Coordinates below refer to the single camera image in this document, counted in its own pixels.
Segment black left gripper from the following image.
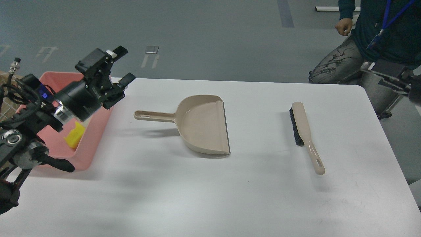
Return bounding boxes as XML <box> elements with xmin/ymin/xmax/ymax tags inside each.
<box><xmin>54</xmin><ymin>45</ymin><xmax>136</xmax><ymax>124</ymax></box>

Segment yellow green sponge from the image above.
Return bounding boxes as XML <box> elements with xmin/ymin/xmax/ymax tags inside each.
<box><xmin>64</xmin><ymin>121</ymin><xmax>86</xmax><ymax>149</ymax></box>

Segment beige plastic dustpan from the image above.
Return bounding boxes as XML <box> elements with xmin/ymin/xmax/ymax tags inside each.
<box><xmin>134</xmin><ymin>94</ymin><xmax>231</xmax><ymax>155</ymax></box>

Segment beige hand brush black bristles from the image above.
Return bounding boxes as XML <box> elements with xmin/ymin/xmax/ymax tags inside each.
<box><xmin>289</xmin><ymin>102</ymin><xmax>325</xmax><ymax>175</ymax></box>

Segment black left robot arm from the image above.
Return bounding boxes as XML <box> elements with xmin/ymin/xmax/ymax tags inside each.
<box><xmin>1</xmin><ymin>45</ymin><xmax>135</xmax><ymax>214</ymax></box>

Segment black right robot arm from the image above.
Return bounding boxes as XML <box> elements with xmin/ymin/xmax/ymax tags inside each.
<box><xmin>360</xmin><ymin>59</ymin><xmax>421</xmax><ymax>106</ymax></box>

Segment pink plastic bin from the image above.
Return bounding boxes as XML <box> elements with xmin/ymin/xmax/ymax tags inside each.
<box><xmin>12</xmin><ymin>72</ymin><xmax>111</xmax><ymax>172</ymax></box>

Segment beige checkered cloth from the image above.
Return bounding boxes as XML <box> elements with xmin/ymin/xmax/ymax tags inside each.
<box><xmin>0</xmin><ymin>71</ymin><xmax>19</xmax><ymax>121</ymax></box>

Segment white desk base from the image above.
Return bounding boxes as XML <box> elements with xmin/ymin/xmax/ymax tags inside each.
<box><xmin>314</xmin><ymin>6</ymin><xmax>340</xmax><ymax>12</ymax></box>

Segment person in teal jacket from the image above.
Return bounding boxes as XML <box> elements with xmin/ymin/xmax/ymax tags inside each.
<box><xmin>309</xmin><ymin>0</ymin><xmax>421</xmax><ymax>119</ymax></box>

